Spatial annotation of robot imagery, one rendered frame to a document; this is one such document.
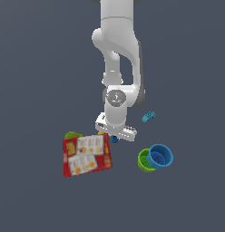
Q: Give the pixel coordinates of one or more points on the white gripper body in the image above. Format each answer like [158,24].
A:
[123,130]

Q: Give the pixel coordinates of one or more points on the small dark blue object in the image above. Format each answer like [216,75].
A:
[115,139]

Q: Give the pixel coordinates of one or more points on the small yellow object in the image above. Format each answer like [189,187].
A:
[101,132]

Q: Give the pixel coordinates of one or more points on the olive green lumpy object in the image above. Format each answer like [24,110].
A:
[72,135]

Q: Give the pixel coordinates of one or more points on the teal toy brick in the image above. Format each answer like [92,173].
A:
[148,117]

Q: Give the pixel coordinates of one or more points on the green plastic cup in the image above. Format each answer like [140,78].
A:
[143,161]

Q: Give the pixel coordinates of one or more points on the red printed flat box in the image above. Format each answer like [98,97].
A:
[87,155]

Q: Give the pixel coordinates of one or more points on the blue plastic cup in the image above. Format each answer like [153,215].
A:
[160,156]

